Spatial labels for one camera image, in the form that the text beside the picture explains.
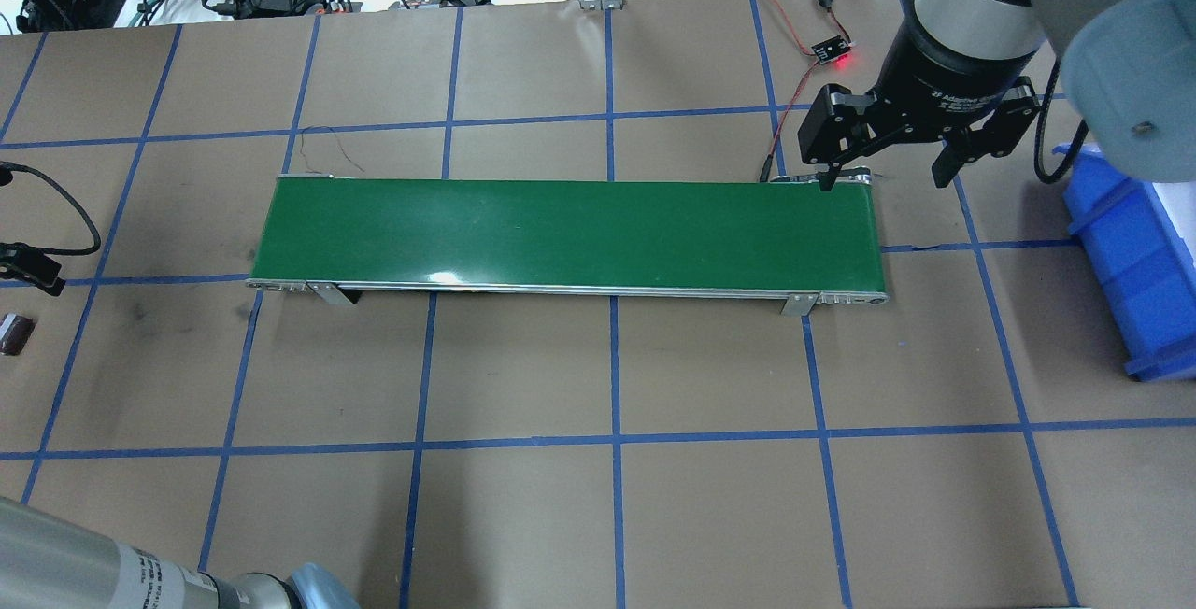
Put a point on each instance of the green conveyor belt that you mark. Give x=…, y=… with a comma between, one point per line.
x=784, y=241

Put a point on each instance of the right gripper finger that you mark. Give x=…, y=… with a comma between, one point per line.
x=962, y=146
x=830, y=174

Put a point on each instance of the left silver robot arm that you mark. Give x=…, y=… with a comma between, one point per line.
x=47, y=562

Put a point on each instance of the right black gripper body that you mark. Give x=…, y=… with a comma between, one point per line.
x=944, y=77

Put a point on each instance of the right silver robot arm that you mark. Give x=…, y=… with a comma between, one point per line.
x=1126, y=67

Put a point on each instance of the blue plastic bin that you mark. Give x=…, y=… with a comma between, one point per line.
x=1139, y=239

